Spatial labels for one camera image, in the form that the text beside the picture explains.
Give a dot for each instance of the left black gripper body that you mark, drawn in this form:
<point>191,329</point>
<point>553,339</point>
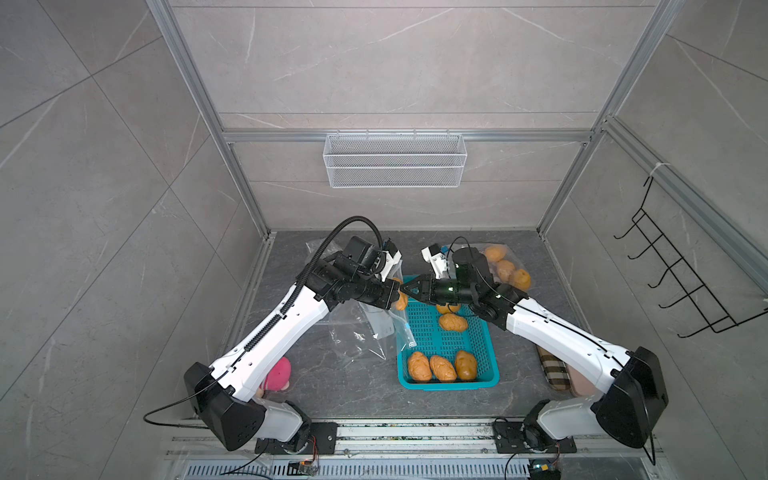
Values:
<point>374,293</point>

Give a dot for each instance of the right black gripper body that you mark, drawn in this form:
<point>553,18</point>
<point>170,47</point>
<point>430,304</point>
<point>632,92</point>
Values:
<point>446,291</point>

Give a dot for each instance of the clear pink-dotted zipper bag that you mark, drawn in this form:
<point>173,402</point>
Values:
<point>485,267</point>

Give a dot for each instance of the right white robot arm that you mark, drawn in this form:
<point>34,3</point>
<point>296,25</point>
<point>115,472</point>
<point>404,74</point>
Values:
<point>630,394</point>

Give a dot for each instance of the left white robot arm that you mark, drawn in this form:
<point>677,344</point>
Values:
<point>223,394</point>

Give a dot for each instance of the teal plastic basket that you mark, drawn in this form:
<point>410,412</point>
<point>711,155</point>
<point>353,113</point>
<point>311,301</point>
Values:
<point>431,339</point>

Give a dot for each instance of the pink plush pig toy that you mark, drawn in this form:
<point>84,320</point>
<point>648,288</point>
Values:
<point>277,379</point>

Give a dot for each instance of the checkered beige cloth item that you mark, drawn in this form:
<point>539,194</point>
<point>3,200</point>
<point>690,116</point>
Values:
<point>562,377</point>

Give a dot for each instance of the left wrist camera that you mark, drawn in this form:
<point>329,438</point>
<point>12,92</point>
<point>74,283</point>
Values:
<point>392,260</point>

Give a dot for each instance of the white wire mesh shelf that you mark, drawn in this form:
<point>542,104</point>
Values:
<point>357,161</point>

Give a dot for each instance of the metal base rail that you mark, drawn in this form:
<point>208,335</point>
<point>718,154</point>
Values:
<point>439,448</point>

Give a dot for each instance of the black wire hook rack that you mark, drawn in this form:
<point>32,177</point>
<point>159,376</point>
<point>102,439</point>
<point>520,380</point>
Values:
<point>711,313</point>

